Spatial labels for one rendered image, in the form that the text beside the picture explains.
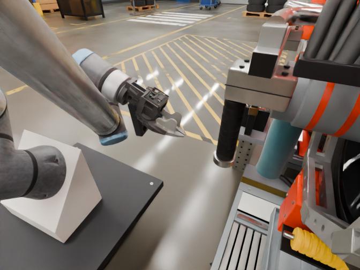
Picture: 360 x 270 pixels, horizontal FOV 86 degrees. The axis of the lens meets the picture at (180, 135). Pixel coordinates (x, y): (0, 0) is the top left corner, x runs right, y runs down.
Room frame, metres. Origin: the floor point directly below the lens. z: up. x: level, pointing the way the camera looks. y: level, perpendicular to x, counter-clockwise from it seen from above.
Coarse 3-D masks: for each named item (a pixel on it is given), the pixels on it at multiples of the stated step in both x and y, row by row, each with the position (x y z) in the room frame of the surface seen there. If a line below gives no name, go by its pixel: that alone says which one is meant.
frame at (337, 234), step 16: (304, 160) 0.43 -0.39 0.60; (320, 160) 0.41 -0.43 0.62; (304, 176) 0.37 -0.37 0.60; (320, 176) 0.37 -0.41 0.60; (304, 192) 0.31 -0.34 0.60; (320, 192) 0.32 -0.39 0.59; (304, 208) 0.26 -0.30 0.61; (320, 208) 0.25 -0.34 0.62; (320, 224) 0.18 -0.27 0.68; (336, 224) 0.15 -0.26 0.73; (352, 224) 0.13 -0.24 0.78; (336, 240) 0.13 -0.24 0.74; (352, 240) 0.11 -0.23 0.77; (352, 256) 0.10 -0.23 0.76
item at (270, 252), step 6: (276, 210) 0.52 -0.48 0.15; (270, 216) 0.51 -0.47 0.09; (276, 216) 0.49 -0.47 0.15; (270, 222) 0.47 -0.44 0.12; (276, 222) 0.46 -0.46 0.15; (270, 228) 0.43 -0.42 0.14; (276, 228) 0.43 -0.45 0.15; (270, 234) 0.40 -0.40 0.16; (276, 234) 0.40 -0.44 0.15; (270, 240) 0.37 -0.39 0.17; (276, 240) 0.38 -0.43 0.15; (270, 246) 0.34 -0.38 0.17; (276, 246) 0.35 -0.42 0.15; (264, 252) 0.35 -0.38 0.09; (270, 252) 0.33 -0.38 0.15; (276, 252) 0.33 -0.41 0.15; (264, 258) 0.32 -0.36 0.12; (270, 258) 0.30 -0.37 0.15; (264, 264) 0.29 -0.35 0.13; (270, 264) 0.28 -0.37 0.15
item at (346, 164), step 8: (344, 144) 0.44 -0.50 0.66; (352, 144) 0.43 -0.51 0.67; (344, 152) 0.41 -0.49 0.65; (352, 152) 0.41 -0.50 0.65; (344, 160) 0.39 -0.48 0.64; (352, 160) 0.39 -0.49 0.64; (344, 168) 0.37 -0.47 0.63; (352, 168) 0.37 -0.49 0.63; (344, 176) 0.35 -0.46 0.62; (352, 176) 0.35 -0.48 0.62; (344, 184) 0.32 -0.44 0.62; (352, 184) 0.32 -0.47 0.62; (344, 192) 0.30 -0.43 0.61; (352, 192) 0.30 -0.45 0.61; (344, 200) 0.28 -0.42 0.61; (352, 200) 0.27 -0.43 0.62; (344, 208) 0.26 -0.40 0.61; (352, 208) 0.25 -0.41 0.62; (352, 216) 0.22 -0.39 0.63
